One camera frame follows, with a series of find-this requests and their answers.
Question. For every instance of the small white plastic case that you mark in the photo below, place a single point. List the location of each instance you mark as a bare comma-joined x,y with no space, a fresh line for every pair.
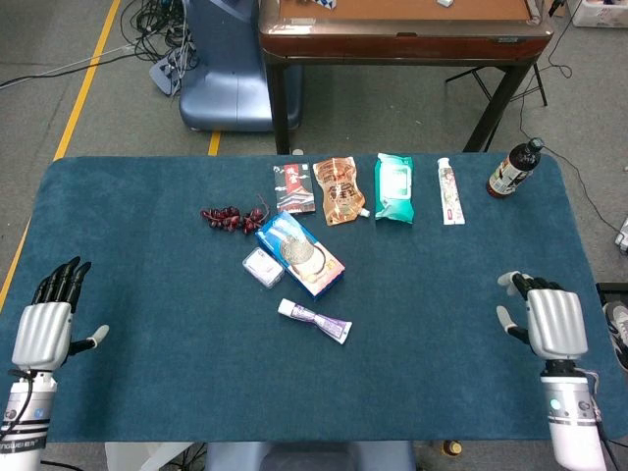
263,267

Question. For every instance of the small white block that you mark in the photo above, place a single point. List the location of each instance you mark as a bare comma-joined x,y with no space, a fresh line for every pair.
445,3

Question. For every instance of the black floor frame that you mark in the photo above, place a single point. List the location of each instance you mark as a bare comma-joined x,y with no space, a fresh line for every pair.
611,288

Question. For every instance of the black and red packet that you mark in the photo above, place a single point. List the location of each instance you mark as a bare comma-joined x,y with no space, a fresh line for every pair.
294,189

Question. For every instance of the white floor device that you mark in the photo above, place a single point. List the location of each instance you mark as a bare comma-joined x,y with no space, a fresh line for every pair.
623,241

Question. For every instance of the teal table mat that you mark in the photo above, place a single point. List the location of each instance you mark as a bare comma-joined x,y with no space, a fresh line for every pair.
147,255

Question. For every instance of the orange spouted pouch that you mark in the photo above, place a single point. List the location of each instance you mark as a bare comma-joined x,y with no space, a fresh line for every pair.
339,191

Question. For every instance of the dark drink bottle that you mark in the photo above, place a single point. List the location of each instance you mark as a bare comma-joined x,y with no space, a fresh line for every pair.
512,172

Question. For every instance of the purple white tube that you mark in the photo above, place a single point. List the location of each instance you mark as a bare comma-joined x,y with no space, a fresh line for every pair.
329,324

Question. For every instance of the blue grey machine base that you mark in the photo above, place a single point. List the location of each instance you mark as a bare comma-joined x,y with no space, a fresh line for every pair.
221,73

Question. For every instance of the small brown bottle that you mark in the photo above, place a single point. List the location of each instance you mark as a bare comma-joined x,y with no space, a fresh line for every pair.
452,447

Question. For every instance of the red grape bunch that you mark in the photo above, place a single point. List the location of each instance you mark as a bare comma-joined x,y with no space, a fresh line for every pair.
228,219

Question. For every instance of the white floral toothpaste tube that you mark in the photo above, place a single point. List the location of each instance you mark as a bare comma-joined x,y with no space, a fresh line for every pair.
450,193

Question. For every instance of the blue white checkered item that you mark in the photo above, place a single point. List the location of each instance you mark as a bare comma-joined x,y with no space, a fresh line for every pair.
328,3

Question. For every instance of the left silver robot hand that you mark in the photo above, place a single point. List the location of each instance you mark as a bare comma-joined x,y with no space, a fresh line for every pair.
44,333

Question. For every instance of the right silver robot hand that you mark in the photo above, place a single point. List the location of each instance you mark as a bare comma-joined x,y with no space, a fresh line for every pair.
557,324

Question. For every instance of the grey sneaker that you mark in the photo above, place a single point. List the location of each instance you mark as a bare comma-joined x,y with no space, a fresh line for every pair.
619,333

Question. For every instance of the blue grey robot torso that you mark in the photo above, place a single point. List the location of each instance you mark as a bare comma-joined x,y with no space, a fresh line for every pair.
314,456

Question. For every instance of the blue printed carton box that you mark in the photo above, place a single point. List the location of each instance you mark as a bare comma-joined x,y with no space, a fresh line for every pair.
299,255

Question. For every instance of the green wet wipes pack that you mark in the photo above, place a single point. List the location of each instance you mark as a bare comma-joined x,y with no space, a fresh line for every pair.
395,189

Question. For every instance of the brown wooden table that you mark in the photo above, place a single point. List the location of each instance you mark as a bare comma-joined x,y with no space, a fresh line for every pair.
402,44

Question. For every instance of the white storage box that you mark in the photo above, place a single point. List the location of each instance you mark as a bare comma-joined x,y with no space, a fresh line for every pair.
601,15

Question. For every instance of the blue power strip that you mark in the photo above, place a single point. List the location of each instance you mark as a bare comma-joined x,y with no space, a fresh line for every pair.
164,73

